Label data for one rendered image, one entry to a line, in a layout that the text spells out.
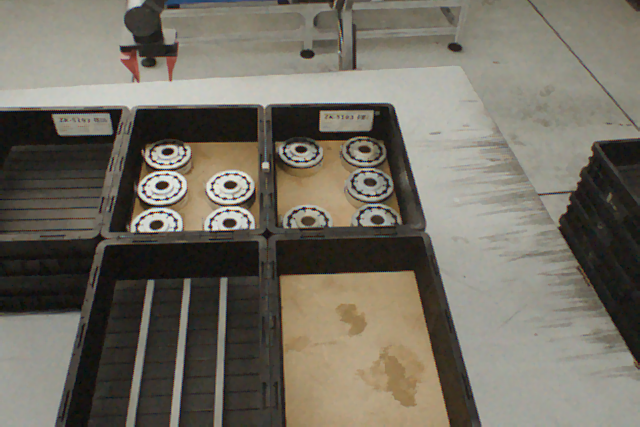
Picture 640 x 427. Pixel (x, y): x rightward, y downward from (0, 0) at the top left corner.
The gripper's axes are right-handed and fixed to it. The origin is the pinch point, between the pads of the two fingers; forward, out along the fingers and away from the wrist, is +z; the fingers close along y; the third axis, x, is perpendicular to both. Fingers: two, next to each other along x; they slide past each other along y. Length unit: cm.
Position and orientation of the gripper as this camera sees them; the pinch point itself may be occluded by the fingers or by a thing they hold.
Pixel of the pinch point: (154, 77)
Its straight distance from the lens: 129.5
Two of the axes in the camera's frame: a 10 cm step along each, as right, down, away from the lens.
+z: -0.4, 7.5, 6.6
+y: 9.9, -0.4, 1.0
